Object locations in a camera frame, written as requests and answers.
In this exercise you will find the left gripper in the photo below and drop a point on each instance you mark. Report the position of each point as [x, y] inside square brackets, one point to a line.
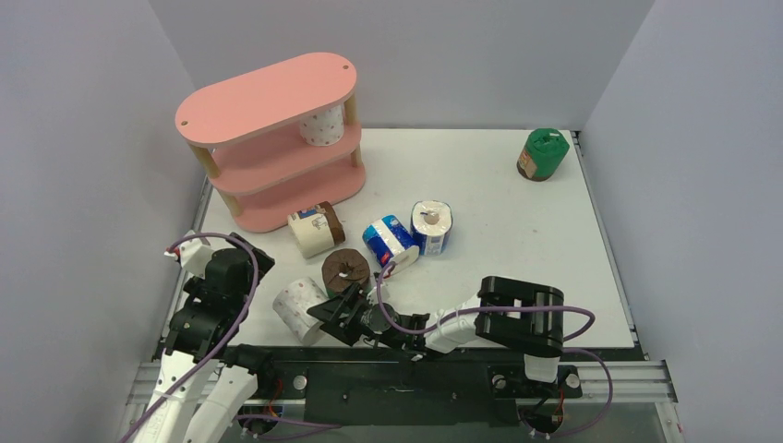
[264, 263]

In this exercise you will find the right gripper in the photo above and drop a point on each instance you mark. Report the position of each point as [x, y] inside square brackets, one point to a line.
[350, 314]

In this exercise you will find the white dotted roll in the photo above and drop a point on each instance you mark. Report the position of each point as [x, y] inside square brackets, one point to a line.
[291, 305]

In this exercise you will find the brown green roll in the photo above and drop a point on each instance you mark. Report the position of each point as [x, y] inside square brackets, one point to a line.
[342, 268]

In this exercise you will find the white dotted roll shelf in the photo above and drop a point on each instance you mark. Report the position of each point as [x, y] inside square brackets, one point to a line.
[323, 129]

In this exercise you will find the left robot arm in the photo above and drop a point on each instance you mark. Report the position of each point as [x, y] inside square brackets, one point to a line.
[203, 380]

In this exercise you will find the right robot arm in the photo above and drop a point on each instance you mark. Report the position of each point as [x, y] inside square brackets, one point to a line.
[522, 316]

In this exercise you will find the pink three-tier shelf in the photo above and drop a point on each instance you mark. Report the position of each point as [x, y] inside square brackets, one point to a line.
[244, 132]

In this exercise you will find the beige brown wrapped roll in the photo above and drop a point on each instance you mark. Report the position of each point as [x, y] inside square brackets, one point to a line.
[316, 229]

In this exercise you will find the blue white roll lying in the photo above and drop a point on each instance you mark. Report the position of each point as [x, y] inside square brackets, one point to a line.
[391, 244]

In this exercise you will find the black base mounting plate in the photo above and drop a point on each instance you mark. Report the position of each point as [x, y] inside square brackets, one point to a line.
[388, 387]

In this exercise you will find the blue white roll upright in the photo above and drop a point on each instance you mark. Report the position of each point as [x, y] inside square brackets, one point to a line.
[431, 226]

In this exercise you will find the green wrapped roll far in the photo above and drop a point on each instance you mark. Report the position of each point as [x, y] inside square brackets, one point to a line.
[542, 154]

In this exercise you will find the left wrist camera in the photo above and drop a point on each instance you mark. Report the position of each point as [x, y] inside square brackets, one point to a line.
[192, 255]

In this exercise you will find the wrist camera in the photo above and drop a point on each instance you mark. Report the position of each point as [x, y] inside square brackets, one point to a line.
[192, 255]
[377, 292]

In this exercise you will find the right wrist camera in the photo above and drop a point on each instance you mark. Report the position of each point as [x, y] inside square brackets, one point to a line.
[377, 292]

